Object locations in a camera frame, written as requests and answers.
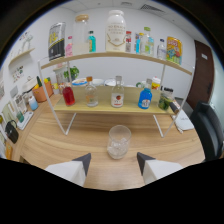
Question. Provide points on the clear bottle with cork lid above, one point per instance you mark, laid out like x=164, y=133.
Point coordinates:
x=81, y=36

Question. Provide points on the black chair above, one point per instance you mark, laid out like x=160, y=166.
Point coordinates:
x=208, y=131

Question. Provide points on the red liquid bottle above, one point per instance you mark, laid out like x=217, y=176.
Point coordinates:
x=68, y=96

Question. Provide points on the wooden wall shelf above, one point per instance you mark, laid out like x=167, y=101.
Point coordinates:
x=21, y=56

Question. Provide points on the clear glass with ice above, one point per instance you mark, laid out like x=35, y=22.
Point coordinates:
x=118, y=143

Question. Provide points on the green potted plant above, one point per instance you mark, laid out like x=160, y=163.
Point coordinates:
x=72, y=72

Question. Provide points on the two-tier wooden shelf rack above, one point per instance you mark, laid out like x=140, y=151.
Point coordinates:
x=106, y=106

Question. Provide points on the white paper sheet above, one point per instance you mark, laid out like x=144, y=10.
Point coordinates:
x=184, y=121

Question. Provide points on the white bowl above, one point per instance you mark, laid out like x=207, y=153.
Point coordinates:
x=97, y=82
x=109, y=82

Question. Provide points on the square blue liquid bottle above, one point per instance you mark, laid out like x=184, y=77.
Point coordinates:
x=137, y=45

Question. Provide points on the clear bottle with blue cap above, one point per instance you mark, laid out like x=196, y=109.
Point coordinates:
x=161, y=50

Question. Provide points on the blue-rimmed bowl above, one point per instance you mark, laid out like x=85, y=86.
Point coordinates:
x=79, y=82

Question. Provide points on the yellow drink can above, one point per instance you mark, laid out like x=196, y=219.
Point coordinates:
x=174, y=50

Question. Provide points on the dark brown door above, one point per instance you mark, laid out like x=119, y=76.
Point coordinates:
x=203, y=73

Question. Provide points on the teal liquid bottle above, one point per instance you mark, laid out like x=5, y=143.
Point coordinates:
x=92, y=42

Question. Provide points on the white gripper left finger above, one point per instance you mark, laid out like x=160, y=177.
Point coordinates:
x=68, y=170

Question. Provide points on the black silver soda water can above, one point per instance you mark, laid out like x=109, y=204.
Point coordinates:
x=56, y=41

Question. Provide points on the light blue small bottle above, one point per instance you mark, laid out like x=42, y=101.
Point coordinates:
x=33, y=104

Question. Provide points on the white green mug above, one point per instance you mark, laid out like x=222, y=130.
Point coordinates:
x=140, y=84

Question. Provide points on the large white milk bottle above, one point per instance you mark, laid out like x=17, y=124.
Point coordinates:
x=115, y=31

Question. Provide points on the clear bottle with green cap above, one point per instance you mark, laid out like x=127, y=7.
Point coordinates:
x=147, y=43

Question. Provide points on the white tray pad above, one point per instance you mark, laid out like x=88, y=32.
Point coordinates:
x=25, y=120

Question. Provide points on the white figurine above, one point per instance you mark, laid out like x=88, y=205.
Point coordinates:
x=26, y=40

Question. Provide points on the clear bottle with orange cap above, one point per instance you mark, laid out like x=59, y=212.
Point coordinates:
x=91, y=96

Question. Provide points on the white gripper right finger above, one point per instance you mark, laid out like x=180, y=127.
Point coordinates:
x=160, y=169

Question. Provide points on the ceiling air vent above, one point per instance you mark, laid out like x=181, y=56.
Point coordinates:
x=151, y=8

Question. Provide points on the black handbag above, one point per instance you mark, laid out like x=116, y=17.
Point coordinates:
x=12, y=133

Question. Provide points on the pink liquid bottle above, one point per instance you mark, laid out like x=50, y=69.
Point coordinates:
x=69, y=48

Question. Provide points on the round blue liquid bottle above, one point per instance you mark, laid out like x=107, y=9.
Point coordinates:
x=145, y=98

